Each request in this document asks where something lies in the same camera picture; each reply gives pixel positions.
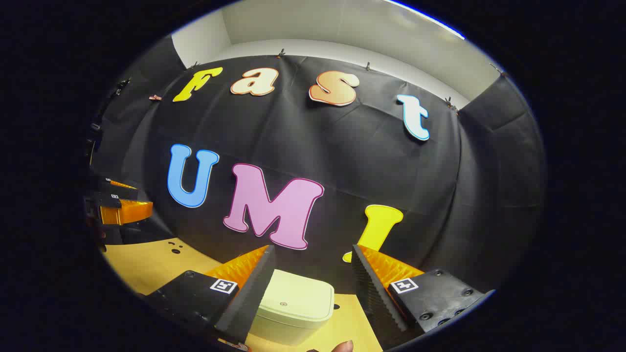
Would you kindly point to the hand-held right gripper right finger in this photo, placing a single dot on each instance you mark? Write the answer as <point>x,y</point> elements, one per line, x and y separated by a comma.
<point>374,303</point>

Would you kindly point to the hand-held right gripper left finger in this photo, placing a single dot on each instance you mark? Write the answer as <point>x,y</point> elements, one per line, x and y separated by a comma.
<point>249,298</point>

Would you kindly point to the black backdrop cloth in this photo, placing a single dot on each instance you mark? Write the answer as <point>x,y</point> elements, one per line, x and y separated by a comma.
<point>342,161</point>

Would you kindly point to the wooden desktop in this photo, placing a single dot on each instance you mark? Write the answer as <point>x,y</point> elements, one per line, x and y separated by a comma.
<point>146,266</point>

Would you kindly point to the green desktop garbage bin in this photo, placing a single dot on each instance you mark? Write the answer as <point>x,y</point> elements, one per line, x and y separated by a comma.
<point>293,305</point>

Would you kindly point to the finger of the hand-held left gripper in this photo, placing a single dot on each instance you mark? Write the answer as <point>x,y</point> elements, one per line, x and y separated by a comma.
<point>120,184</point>
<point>127,212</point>

